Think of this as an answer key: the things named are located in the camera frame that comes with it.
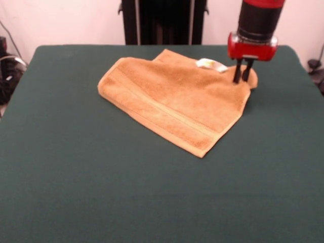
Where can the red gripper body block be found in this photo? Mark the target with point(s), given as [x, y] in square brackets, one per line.
[253, 51]

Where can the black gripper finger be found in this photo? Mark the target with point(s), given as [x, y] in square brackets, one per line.
[237, 73]
[247, 73]

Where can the tan terry cloth towel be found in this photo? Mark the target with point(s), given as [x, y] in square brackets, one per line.
[177, 101]

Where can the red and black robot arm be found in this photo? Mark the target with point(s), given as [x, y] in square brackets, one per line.
[260, 17]

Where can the dark green table cloth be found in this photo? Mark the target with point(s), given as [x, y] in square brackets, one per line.
[101, 189]

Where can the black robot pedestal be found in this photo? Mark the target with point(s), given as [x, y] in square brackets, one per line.
[164, 22]

